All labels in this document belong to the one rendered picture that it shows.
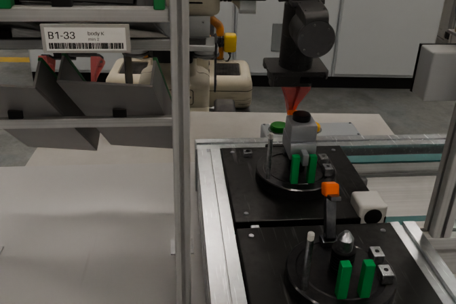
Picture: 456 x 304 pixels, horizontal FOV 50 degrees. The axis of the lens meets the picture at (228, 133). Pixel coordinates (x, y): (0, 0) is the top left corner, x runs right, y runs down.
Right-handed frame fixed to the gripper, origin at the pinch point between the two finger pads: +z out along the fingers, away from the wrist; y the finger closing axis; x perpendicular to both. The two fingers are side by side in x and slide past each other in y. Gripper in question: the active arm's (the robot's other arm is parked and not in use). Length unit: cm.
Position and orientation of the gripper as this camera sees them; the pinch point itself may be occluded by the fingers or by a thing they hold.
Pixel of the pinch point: (290, 111)
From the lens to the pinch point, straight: 89.0
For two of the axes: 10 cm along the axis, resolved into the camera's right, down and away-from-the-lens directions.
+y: 9.9, -0.3, 1.1
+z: -0.4, 8.6, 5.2
